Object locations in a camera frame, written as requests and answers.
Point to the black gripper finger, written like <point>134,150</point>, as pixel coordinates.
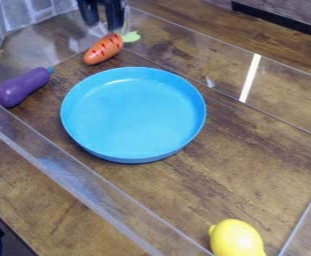
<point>89,11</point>
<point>116,14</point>

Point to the orange toy carrot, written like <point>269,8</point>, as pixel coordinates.
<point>109,47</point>

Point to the blue round plastic tray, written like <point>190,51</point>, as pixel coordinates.
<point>133,114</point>

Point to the black baseboard strip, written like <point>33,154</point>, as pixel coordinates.
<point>273,18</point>

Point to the purple toy eggplant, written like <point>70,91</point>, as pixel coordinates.
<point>17,89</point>

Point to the clear acrylic barrier panel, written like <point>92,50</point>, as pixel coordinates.
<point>241,171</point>

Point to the yellow toy lemon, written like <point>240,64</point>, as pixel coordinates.
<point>234,238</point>

